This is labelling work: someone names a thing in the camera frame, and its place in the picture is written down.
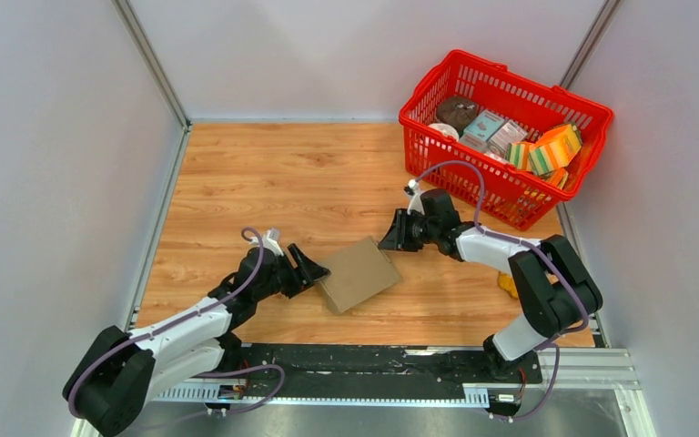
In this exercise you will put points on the yellow small object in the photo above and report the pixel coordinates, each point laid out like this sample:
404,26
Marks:
505,282

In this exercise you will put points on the teal small box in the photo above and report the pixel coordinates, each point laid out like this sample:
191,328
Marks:
482,127

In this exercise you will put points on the aluminium frame corner post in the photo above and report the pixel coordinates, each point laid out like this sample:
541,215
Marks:
138,33

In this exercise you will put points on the brown cardboard paper box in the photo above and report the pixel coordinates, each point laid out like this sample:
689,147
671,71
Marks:
357,273

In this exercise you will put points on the grey white small box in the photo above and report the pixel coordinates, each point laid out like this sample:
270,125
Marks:
507,133

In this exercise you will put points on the right aluminium corner post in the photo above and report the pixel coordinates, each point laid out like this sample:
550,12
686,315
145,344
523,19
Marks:
590,41

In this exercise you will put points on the white round container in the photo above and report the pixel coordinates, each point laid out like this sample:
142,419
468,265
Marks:
446,130

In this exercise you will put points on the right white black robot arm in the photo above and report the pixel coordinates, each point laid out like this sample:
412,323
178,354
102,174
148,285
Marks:
556,291

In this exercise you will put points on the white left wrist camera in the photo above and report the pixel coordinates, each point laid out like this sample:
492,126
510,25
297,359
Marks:
270,241

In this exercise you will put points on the orange green striped box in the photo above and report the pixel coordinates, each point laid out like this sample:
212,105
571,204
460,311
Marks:
555,149

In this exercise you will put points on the red plastic basket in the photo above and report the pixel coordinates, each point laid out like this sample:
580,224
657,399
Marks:
468,170

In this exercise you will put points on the brown round packaged item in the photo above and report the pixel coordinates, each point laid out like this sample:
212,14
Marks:
457,112

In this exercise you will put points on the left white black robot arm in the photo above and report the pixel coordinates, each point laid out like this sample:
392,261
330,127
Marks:
156,350

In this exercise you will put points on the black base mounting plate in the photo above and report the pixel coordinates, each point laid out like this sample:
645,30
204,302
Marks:
325,371

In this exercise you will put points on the green orange striped pack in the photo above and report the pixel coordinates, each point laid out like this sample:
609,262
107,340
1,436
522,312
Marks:
518,155

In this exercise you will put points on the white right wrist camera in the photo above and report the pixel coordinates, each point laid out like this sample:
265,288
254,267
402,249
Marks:
413,191

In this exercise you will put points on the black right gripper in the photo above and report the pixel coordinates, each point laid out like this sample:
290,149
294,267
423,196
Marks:
396,237

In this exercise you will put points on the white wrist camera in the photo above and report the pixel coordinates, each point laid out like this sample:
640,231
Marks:
270,241
413,191

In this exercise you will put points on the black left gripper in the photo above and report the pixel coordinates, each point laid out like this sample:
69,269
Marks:
305,274

